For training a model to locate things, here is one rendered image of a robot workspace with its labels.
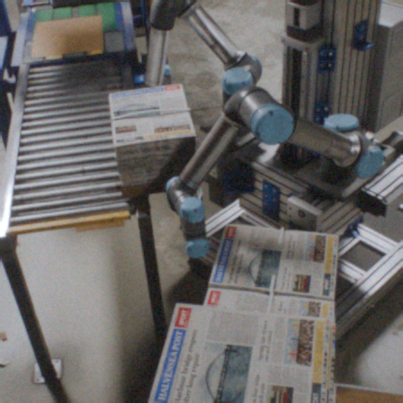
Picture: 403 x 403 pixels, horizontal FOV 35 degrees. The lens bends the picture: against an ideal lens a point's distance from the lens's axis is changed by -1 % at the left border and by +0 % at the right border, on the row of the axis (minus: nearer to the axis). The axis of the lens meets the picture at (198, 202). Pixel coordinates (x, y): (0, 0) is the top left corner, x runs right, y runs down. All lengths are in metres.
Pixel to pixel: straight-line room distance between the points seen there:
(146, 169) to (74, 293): 1.07
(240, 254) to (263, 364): 0.65
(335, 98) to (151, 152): 0.71
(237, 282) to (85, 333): 1.19
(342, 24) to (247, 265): 0.89
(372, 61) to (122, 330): 1.56
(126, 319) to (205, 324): 1.48
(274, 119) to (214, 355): 0.73
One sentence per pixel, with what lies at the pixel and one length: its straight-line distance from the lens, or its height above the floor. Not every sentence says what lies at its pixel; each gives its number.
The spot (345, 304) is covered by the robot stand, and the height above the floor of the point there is 0.23.
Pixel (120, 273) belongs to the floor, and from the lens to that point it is 3.19.
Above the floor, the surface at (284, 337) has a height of 1.07.
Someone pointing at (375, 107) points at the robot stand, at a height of 0.89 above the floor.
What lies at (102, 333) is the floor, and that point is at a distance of 2.95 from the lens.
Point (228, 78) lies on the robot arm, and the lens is 2.52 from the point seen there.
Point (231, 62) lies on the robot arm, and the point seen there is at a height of 1.05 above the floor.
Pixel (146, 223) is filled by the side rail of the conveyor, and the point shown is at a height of 0.77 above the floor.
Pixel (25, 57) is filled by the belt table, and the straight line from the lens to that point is 3.48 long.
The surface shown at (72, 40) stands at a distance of 3.58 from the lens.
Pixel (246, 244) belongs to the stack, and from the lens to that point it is 2.06.
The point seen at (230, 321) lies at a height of 1.07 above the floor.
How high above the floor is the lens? 2.23
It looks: 39 degrees down
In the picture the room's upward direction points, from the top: 4 degrees counter-clockwise
